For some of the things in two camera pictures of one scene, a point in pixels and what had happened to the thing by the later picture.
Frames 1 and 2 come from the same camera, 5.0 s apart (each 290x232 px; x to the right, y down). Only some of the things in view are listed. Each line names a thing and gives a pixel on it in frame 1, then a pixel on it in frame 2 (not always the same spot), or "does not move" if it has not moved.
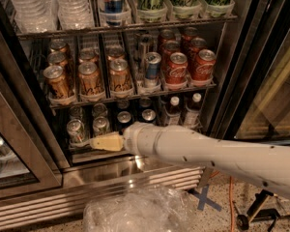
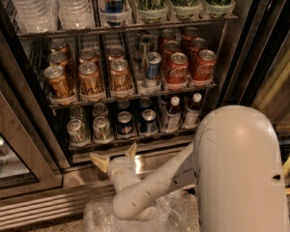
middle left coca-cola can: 167,47 does not move
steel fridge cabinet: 72,64 does not move
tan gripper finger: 113,142 → 101,160
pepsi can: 124,120 does not move
